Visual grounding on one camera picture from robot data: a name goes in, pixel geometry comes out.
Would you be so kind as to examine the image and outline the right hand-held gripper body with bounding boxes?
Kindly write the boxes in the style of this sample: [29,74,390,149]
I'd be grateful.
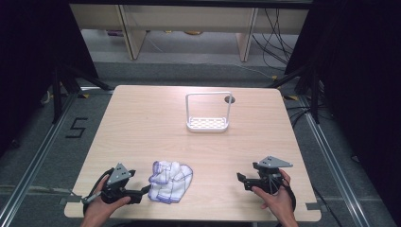
[252,155,294,195]

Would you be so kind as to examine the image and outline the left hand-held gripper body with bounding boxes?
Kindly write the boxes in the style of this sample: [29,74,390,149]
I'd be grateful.
[99,162,144,205]

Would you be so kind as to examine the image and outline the white cloth with purple lines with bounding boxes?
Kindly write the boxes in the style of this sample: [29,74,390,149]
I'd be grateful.
[148,160,194,204]

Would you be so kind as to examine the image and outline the person's right hand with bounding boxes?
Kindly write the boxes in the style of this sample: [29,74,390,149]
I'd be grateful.
[251,169,296,222]

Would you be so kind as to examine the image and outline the person's left hand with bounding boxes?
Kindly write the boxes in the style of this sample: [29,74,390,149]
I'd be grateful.
[82,178,132,221]

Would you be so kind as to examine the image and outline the black metal stand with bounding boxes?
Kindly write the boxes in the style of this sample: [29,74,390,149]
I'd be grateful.
[51,61,112,125]
[268,61,322,125]

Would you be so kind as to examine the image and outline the dark curtain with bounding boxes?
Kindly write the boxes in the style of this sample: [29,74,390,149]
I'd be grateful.
[0,0,100,157]
[284,0,401,219]

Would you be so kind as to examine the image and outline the beige wooden bench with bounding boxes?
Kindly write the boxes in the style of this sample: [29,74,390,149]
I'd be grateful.
[69,3,310,62]

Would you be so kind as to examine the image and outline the black gripper strap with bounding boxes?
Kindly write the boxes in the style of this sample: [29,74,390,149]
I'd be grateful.
[282,178,298,213]
[82,167,115,217]

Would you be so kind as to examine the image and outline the white wire-frame rack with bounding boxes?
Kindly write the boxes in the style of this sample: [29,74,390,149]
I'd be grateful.
[184,91,234,133]

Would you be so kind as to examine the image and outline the black floor cable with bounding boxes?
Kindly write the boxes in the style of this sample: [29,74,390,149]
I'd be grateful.
[311,184,345,227]

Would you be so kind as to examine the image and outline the black floor cables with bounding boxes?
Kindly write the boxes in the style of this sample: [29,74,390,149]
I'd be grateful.
[286,104,318,129]

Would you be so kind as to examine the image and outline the black cable bundle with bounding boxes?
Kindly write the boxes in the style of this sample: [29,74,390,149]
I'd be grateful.
[251,8,300,72]

